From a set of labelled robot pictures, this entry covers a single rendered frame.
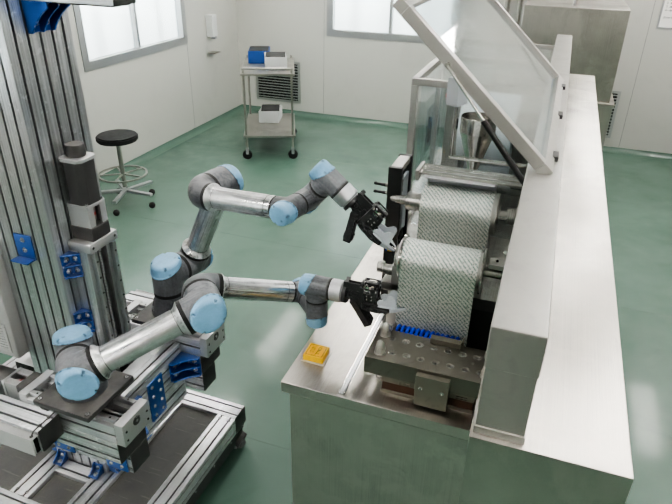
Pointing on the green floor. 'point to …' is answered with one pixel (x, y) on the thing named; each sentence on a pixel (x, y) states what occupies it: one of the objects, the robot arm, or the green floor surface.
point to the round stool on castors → (122, 163)
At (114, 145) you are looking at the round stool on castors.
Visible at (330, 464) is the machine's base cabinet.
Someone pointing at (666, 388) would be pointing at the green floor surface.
